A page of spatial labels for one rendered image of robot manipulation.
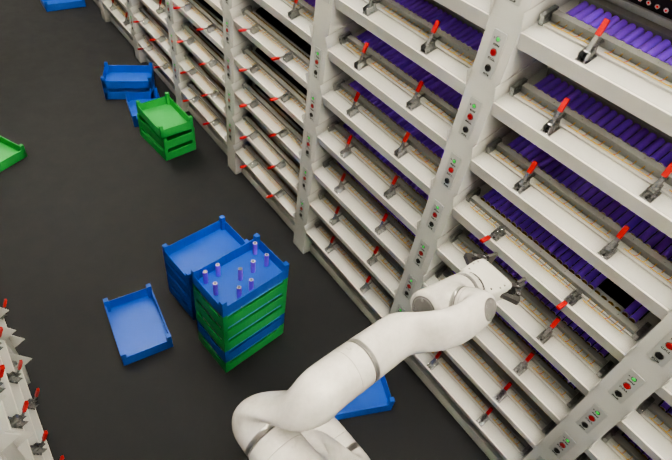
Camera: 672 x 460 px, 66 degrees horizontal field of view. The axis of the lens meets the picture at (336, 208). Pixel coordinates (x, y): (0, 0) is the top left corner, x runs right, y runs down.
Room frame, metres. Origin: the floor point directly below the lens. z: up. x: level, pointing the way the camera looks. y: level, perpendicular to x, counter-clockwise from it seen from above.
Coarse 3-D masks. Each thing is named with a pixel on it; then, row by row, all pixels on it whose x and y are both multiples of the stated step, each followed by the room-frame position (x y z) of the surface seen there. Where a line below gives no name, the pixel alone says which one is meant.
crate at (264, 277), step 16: (256, 240) 1.34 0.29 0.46; (224, 256) 1.24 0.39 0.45; (240, 256) 1.29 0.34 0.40; (256, 256) 1.30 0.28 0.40; (272, 256) 1.29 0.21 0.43; (192, 272) 1.12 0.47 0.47; (208, 272) 1.18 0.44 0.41; (224, 272) 1.20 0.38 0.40; (256, 272) 1.23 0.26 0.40; (272, 272) 1.24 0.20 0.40; (288, 272) 1.23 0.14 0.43; (208, 288) 1.12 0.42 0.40; (224, 288) 1.13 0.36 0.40; (256, 288) 1.11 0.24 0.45; (224, 304) 1.01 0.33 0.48; (240, 304) 1.06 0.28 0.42
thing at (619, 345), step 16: (464, 192) 1.21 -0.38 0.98; (480, 192) 1.25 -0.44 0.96; (464, 208) 1.19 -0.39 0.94; (464, 224) 1.16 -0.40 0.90; (480, 224) 1.13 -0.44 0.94; (512, 240) 1.08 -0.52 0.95; (512, 256) 1.02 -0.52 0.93; (528, 256) 1.03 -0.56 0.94; (528, 272) 0.98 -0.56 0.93; (544, 272) 0.98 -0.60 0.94; (576, 272) 0.98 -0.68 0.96; (544, 288) 0.93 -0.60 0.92; (560, 288) 0.93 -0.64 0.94; (576, 304) 0.88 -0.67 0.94; (576, 320) 0.86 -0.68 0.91; (592, 320) 0.84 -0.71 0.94; (608, 320) 0.84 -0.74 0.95; (640, 320) 0.85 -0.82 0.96; (656, 320) 0.85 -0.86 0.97; (592, 336) 0.82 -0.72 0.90; (608, 336) 0.80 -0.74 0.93; (624, 336) 0.80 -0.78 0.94; (640, 336) 0.80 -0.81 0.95; (624, 352) 0.76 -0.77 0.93
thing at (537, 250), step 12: (480, 204) 1.18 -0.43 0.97; (492, 216) 1.14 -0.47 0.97; (516, 228) 1.10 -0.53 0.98; (516, 240) 1.07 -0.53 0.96; (528, 240) 1.06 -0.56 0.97; (540, 252) 1.02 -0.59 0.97; (552, 264) 0.98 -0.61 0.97; (564, 276) 0.95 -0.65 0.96; (588, 288) 0.91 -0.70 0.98; (588, 300) 0.89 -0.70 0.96; (600, 300) 0.88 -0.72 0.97; (600, 312) 0.86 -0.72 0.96; (612, 312) 0.85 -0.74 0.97; (612, 324) 0.83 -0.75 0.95; (624, 324) 0.82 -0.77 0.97
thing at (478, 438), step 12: (312, 252) 1.71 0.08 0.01; (324, 264) 1.64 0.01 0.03; (336, 276) 1.57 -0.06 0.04; (348, 288) 1.50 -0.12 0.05; (360, 300) 1.44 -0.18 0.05; (372, 312) 1.38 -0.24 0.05; (408, 360) 1.18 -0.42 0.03; (420, 372) 1.13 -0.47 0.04; (432, 384) 1.08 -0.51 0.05; (444, 396) 1.04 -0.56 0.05; (456, 408) 0.99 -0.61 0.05; (456, 420) 0.97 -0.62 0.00; (468, 420) 0.95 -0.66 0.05; (468, 432) 0.92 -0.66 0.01; (480, 444) 0.88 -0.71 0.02; (492, 456) 0.84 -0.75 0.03
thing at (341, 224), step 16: (320, 192) 1.74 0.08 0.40; (320, 208) 1.67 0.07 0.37; (336, 208) 1.67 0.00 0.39; (336, 224) 1.59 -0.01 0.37; (352, 224) 1.58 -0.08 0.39; (352, 240) 1.51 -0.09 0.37; (368, 240) 1.50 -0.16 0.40; (368, 256) 1.43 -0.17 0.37; (384, 256) 1.42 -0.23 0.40; (384, 272) 1.36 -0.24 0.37; (400, 272) 1.35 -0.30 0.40
